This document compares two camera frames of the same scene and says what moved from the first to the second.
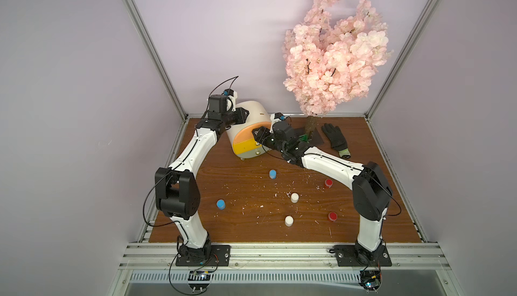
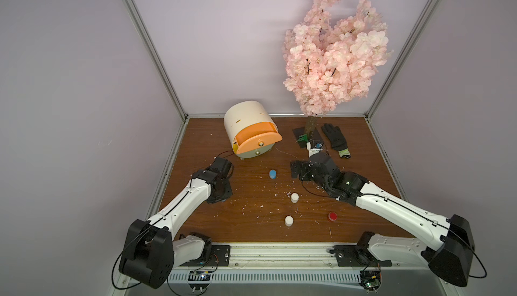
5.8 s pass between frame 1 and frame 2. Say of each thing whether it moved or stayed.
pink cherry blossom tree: stayed
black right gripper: moved
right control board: stayed
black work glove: stayed
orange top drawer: moved
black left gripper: moved
